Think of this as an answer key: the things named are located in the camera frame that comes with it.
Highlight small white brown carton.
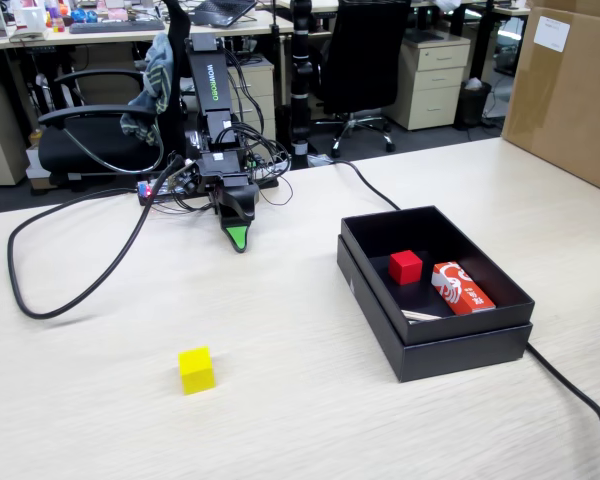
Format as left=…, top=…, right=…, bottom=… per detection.
left=25, top=130, right=56, bottom=194

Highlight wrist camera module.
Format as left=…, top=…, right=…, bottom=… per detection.
left=172, top=159, right=201, bottom=196

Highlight thick black looped cable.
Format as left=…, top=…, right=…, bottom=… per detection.
left=7, top=155, right=186, bottom=321

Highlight beige side cabinet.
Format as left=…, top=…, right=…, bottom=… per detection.
left=0, top=74, right=31, bottom=187

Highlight large beige drawer cabinet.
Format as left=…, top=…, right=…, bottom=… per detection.
left=382, top=37, right=472, bottom=132

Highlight dark keyboard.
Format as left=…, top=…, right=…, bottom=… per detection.
left=68, top=19, right=166, bottom=35

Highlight controller circuit board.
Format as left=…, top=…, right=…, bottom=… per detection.
left=137, top=179, right=175, bottom=205

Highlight black inner box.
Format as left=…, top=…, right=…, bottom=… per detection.
left=340, top=204, right=536, bottom=347

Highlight black mesh office chair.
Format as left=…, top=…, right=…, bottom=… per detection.
left=312, top=0, right=414, bottom=159

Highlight thin black wire bundle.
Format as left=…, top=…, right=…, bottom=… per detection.
left=224, top=47, right=295, bottom=207

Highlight beige office desk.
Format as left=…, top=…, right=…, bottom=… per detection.
left=0, top=9, right=296, bottom=51

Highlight black trash bin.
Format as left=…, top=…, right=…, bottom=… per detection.
left=454, top=79, right=494, bottom=129

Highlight small beige drawer cabinet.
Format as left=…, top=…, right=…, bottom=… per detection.
left=229, top=57, right=277, bottom=141

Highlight white shipping label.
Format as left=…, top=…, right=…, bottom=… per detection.
left=532, top=15, right=571, bottom=53

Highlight pale wooden sticks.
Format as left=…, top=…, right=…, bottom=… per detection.
left=401, top=308, right=446, bottom=324

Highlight black office chair with armrests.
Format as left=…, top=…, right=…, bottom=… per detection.
left=37, top=0, right=194, bottom=191

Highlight thick black long cable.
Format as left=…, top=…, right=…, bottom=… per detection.
left=324, top=158, right=600, bottom=480

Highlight yellow cube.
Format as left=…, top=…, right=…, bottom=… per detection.
left=177, top=345, right=217, bottom=396

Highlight thin black pole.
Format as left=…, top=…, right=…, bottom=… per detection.
left=269, top=0, right=283, bottom=109

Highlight red cube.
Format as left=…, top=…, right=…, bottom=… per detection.
left=388, top=249, right=424, bottom=286

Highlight black laptop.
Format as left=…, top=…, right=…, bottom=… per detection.
left=187, top=0, right=259, bottom=29

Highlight blue green striped cloth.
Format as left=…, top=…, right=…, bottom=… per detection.
left=119, top=32, right=176, bottom=146

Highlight large cardboard box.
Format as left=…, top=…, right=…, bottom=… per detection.
left=500, top=0, right=600, bottom=199

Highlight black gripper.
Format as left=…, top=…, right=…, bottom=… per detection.
left=198, top=151, right=260, bottom=254

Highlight black jointed pole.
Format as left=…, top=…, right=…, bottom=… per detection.
left=288, top=0, right=314, bottom=169

